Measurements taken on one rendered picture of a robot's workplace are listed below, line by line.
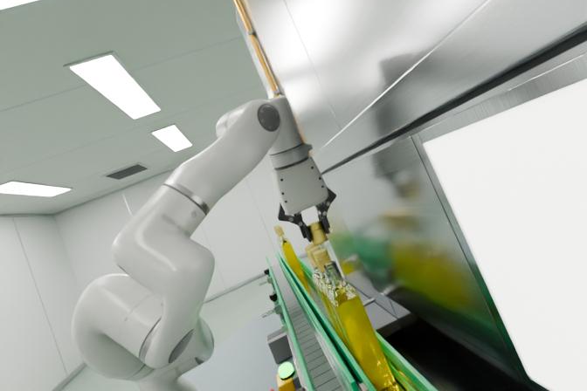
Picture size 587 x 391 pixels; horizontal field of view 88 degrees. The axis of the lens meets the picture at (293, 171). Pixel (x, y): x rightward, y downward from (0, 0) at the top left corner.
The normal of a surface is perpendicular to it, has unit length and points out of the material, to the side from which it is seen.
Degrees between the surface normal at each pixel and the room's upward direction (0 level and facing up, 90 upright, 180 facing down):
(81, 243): 90
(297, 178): 105
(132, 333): 81
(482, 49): 90
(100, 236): 90
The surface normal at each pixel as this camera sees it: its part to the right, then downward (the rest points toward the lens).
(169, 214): 0.36, -0.30
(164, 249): 0.11, -0.71
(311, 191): 0.27, 0.16
